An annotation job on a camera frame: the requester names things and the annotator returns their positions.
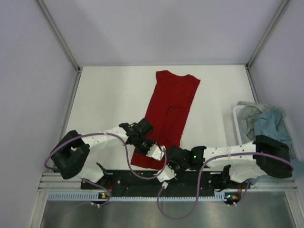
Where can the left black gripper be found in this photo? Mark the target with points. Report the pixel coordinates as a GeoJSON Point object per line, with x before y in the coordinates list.
{"type": "Point", "coordinates": [151, 143]}

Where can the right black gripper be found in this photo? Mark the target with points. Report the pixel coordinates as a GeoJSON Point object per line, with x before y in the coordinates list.
{"type": "Point", "coordinates": [171, 164]}

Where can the red t shirt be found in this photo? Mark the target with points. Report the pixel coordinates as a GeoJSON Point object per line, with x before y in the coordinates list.
{"type": "Point", "coordinates": [169, 107]}

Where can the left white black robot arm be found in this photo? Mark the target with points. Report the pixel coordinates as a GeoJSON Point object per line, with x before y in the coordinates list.
{"type": "Point", "coordinates": [73, 156]}

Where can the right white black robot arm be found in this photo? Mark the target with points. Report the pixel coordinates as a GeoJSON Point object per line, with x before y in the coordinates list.
{"type": "Point", "coordinates": [263, 156]}

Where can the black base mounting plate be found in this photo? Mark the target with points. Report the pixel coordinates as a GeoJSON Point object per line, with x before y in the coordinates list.
{"type": "Point", "coordinates": [124, 183]}

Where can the white laundry basket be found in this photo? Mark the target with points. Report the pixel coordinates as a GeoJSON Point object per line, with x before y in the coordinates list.
{"type": "Point", "coordinates": [236, 111]}

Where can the light blue t shirt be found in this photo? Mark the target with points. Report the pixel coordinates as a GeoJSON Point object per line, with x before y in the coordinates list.
{"type": "Point", "coordinates": [275, 124]}

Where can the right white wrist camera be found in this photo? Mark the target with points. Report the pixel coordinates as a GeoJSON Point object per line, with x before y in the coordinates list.
{"type": "Point", "coordinates": [165, 175]}

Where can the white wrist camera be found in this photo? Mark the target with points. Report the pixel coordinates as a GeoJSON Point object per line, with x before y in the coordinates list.
{"type": "Point", "coordinates": [165, 175]}
{"type": "Point", "coordinates": [156, 152]}

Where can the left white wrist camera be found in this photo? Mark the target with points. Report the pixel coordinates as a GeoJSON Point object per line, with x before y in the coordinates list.
{"type": "Point", "coordinates": [156, 152]}

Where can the left aluminium frame post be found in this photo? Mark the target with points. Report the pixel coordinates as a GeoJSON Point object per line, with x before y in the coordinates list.
{"type": "Point", "coordinates": [57, 33]}

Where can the aluminium frame post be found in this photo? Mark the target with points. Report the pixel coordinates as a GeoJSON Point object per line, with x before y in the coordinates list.
{"type": "Point", "coordinates": [268, 32]}
{"type": "Point", "coordinates": [57, 33]}

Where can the light blue cable duct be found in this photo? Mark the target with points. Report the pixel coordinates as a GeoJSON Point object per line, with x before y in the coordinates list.
{"type": "Point", "coordinates": [98, 196]}

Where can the right aluminium frame post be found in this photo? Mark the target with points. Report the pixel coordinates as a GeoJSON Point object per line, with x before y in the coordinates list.
{"type": "Point", "coordinates": [268, 32]}

